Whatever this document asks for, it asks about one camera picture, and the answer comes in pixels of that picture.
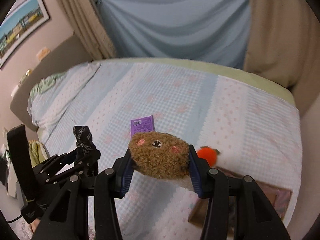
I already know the beige curtain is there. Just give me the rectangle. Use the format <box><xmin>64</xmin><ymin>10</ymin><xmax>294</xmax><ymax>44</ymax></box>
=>
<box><xmin>242</xmin><ymin>0</ymin><xmax>320</xmax><ymax>91</ymax></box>
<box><xmin>57</xmin><ymin>0</ymin><xmax>117</xmax><ymax>60</ymax></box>

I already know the grey bed headboard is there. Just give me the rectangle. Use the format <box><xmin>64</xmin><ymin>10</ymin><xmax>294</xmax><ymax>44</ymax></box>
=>
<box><xmin>10</xmin><ymin>35</ymin><xmax>93</xmax><ymax>132</ymax></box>

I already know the black patterned cloth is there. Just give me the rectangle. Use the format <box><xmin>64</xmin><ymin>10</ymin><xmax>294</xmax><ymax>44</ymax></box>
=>
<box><xmin>73</xmin><ymin>126</ymin><xmax>101</xmax><ymax>177</ymax></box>

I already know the checkered light blue bed blanket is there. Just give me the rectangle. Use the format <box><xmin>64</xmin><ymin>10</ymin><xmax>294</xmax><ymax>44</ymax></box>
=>
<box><xmin>27</xmin><ymin>61</ymin><xmax>303</xmax><ymax>240</ymax></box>

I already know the green patterned pillow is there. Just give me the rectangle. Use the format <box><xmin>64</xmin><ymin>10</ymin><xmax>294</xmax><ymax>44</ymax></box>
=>
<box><xmin>29</xmin><ymin>72</ymin><xmax>66</xmax><ymax>100</ymax></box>

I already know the brown plush bear toy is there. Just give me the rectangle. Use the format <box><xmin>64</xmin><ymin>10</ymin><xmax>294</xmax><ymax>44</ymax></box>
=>
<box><xmin>129</xmin><ymin>131</ymin><xmax>189</xmax><ymax>179</ymax></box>

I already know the beige left curtain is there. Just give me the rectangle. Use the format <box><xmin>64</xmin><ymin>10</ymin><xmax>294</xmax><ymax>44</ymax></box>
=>
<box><xmin>57</xmin><ymin>0</ymin><xmax>117</xmax><ymax>60</ymax></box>

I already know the cardboard box with pink lining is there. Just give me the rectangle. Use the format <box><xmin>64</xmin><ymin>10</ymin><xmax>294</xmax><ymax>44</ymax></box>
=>
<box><xmin>188</xmin><ymin>166</ymin><xmax>293</xmax><ymax>235</ymax></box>

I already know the framed landscape picture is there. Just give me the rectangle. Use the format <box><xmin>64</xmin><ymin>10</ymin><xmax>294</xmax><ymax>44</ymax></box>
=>
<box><xmin>1</xmin><ymin>0</ymin><xmax>50</xmax><ymax>66</ymax></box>

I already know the orange plush fruit toy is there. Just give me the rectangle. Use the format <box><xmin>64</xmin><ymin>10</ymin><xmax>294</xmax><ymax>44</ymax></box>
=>
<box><xmin>197</xmin><ymin>146</ymin><xmax>220</xmax><ymax>167</ymax></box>

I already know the purple snack packet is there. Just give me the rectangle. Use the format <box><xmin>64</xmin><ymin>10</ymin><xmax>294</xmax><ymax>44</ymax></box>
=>
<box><xmin>130</xmin><ymin>115</ymin><xmax>155</xmax><ymax>137</ymax></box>

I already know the light blue hanging sheet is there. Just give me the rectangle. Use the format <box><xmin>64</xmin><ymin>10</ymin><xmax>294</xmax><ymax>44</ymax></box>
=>
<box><xmin>96</xmin><ymin>0</ymin><xmax>251</xmax><ymax>69</ymax></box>

